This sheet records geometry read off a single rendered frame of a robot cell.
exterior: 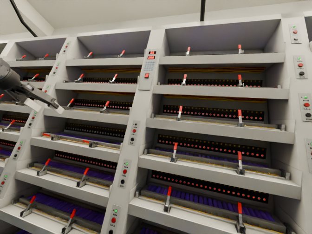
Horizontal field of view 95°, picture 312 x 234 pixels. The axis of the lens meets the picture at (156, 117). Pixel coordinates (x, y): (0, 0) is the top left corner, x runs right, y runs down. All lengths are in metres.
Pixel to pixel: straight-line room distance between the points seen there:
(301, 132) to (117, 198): 0.78
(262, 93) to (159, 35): 0.65
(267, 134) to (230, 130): 0.13
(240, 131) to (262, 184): 0.20
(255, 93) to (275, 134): 0.19
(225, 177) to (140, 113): 0.46
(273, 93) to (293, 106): 0.09
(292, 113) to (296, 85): 0.13
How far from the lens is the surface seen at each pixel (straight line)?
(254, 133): 0.71
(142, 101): 0.76
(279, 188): 0.71
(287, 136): 0.75
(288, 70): 0.88
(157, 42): 0.99
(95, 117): 0.87
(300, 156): 0.75
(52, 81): 1.24
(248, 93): 0.78
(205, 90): 0.75
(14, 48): 1.93
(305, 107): 0.82
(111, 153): 0.75
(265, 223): 0.77
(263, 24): 1.08
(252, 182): 0.68
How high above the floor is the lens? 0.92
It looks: 18 degrees up
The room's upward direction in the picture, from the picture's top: 11 degrees clockwise
